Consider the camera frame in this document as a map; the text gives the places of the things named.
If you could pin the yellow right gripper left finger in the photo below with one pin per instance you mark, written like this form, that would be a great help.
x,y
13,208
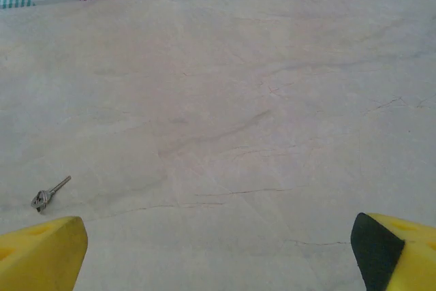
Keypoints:
x,y
41,257

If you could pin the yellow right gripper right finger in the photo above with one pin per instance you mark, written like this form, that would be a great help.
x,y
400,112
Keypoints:
x,y
402,260

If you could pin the small silver key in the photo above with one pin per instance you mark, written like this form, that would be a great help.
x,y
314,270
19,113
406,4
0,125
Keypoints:
x,y
61,184

